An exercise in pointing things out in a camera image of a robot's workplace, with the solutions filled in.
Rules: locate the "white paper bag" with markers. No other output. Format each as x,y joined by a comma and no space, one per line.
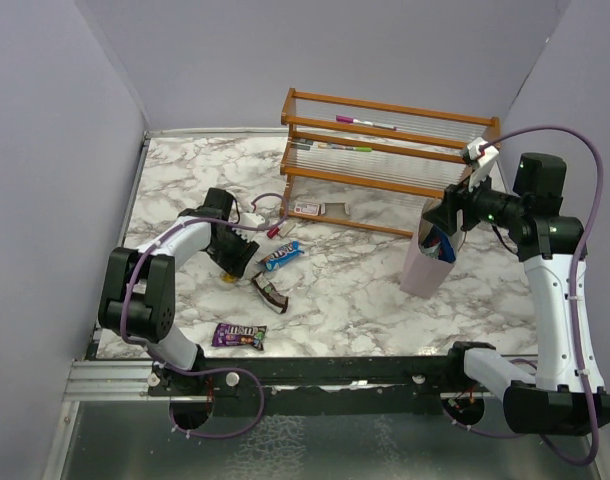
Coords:
421,275

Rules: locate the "brown chocolate bar wrapper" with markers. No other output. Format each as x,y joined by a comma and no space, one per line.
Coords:
269,293

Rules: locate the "blue Burts chips bag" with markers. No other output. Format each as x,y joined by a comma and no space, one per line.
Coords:
437,245

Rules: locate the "small red cylinder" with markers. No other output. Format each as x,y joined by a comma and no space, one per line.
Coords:
273,232

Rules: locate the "wooden shelf rack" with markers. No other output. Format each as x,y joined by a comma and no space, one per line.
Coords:
387,188

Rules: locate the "yellow snack bar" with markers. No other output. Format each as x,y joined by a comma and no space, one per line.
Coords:
229,278

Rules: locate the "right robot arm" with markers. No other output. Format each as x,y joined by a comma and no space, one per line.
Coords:
566,395

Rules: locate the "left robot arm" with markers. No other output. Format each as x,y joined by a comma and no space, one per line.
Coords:
138,297

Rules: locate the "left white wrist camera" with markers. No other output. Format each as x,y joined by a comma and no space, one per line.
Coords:
253,220

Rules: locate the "green capped marker pen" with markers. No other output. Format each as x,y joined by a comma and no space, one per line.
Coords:
344,147

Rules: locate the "magenta marker pen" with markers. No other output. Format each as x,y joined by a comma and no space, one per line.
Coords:
367,123

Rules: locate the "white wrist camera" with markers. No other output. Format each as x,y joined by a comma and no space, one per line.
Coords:
480,158
253,220

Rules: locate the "blue M&M's packet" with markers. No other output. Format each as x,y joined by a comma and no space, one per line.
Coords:
281,256

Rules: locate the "small white eraser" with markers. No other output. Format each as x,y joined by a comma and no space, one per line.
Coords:
287,228

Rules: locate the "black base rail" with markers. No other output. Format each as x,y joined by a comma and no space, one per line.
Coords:
319,386

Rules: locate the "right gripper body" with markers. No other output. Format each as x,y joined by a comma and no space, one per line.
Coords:
483,203

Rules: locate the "purple M&M's packet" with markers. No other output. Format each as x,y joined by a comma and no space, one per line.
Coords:
232,335

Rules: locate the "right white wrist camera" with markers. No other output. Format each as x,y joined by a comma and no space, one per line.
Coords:
480,158

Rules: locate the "red white card box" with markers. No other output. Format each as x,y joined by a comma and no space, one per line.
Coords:
307,208

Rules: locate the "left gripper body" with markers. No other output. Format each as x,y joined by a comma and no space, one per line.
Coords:
233,251

